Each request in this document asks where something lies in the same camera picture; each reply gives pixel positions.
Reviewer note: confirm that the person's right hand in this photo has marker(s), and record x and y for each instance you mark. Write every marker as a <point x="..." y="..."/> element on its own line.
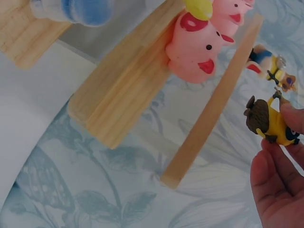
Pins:
<point x="280" y="185"/>

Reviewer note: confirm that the yellow figure with brown hat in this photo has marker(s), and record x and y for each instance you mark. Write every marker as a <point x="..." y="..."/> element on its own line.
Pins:
<point x="273" y="121"/>

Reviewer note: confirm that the brown and orange figure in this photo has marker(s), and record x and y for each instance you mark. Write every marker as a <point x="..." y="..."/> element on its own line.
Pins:
<point x="287" y="83"/>

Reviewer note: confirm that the thin wooden slat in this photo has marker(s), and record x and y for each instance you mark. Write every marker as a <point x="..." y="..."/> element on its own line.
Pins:
<point x="213" y="104"/>

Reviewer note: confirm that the yellow figure with goggles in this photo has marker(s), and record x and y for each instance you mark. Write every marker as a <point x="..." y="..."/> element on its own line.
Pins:
<point x="276" y="69"/>

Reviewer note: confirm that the blue white red figure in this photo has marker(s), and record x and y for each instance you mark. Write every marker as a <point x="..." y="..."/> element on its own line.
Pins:
<point x="260" y="58"/>

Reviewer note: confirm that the large pink pig toy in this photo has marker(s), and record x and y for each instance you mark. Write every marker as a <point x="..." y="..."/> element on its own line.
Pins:
<point x="190" y="50"/>

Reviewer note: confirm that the small pink pig toy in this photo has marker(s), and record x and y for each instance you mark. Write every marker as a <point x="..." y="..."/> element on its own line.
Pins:
<point x="228" y="12"/>

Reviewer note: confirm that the yellow plastic toy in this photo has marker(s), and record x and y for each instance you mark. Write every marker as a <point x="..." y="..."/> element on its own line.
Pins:
<point x="199" y="7"/>

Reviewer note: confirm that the blue and white toy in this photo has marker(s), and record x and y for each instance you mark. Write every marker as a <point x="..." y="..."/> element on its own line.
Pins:
<point x="78" y="9"/>

